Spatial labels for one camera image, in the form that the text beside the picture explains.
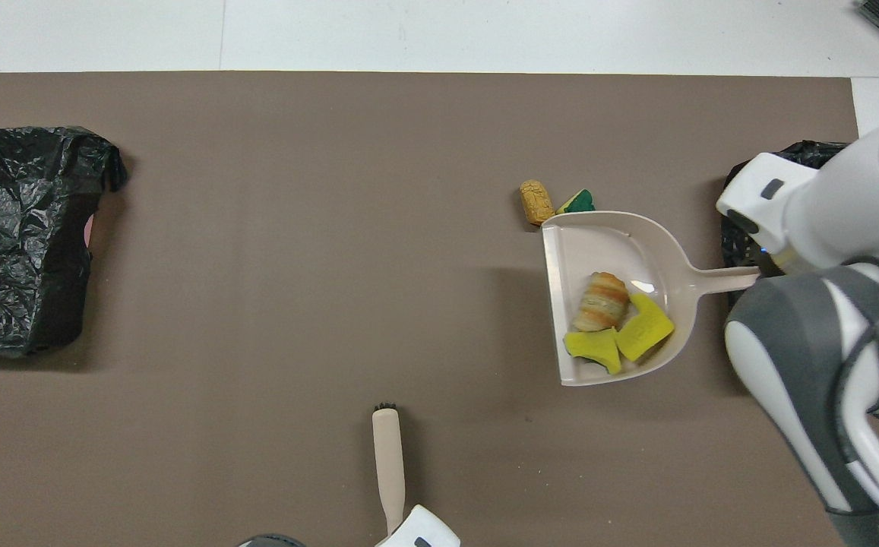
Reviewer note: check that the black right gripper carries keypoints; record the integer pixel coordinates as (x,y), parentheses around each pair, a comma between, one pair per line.
(760,257)

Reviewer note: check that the large notched yellow sponge piece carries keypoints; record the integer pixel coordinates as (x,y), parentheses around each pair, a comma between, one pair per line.
(646,328)

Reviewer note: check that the beige plastic dustpan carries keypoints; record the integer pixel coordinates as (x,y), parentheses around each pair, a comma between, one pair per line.
(606,243)

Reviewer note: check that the pale layered bread chunk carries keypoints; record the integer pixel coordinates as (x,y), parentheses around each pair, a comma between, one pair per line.
(601,302)

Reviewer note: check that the green and yellow sponge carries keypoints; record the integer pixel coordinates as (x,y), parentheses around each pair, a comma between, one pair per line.
(580,202)

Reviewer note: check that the small yellow sponge wedge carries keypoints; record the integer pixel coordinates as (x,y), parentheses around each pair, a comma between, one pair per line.
(595,348)

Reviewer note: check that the golden brown bread roll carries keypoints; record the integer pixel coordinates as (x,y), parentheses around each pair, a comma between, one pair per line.
(536,202)

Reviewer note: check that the beige hand brush black bristles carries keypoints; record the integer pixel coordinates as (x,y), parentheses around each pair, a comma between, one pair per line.
(388,463)

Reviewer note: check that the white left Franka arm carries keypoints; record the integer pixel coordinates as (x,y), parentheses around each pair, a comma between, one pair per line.
(424,528)

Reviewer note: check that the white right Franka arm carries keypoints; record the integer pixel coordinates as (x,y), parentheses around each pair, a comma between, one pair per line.
(826,213)

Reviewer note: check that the black bag-lined open bin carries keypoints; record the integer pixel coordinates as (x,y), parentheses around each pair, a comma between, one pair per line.
(819,154)

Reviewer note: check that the black bagged bin pink spot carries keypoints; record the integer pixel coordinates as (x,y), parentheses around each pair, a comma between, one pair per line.
(14,228)

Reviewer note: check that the brown table mat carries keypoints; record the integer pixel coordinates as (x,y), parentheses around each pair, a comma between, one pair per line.
(257,228)

